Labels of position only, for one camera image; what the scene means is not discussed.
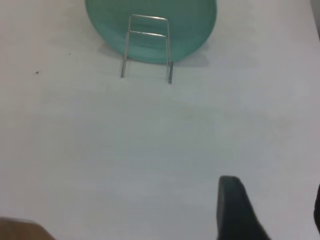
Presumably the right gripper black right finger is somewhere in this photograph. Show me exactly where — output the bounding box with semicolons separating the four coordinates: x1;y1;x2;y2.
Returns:
313;184;320;226

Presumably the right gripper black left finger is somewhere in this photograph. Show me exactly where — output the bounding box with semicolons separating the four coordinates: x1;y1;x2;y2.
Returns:
216;175;272;240

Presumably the green round plate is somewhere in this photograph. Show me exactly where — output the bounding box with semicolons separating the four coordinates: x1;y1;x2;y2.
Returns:
84;0;217;64

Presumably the silver wire plate rack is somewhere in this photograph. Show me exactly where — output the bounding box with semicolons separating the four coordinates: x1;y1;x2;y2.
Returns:
119;14;175;85

